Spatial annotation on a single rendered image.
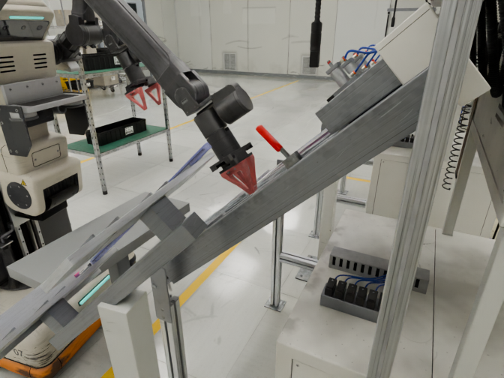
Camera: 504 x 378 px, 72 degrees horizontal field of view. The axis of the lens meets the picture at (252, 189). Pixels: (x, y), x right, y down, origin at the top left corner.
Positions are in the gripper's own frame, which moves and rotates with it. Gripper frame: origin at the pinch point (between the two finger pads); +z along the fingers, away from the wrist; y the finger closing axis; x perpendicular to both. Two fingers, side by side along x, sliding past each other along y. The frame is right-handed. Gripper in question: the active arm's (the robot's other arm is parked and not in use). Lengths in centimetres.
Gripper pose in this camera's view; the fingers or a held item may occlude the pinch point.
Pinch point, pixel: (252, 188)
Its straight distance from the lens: 77.9
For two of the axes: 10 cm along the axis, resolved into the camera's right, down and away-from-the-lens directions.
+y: 4.4, -3.7, 8.2
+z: 5.3, 8.4, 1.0
